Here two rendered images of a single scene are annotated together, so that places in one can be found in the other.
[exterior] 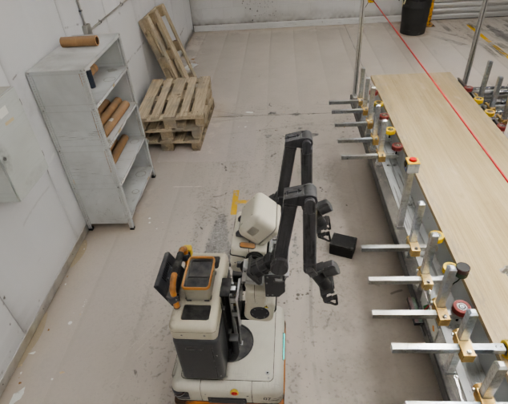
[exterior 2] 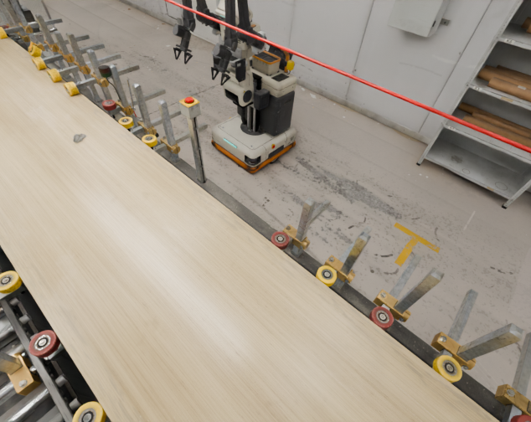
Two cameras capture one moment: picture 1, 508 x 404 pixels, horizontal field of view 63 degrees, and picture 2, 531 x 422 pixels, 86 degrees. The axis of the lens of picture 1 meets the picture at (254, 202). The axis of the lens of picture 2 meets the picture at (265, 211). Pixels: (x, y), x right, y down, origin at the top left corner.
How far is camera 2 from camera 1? 3.56 m
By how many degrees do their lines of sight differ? 78
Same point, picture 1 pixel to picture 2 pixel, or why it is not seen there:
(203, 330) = not seen: hidden behind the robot
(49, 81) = not seen: outside the picture
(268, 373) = (223, 126)
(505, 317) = (78, 110)
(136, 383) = not seen: hidden behind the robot
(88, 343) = (322, 117)
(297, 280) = (279, 208)
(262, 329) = (247, 139)
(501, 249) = (87, 152)
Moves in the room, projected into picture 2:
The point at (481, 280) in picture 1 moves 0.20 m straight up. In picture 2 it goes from (99, 122) to (85, 91)
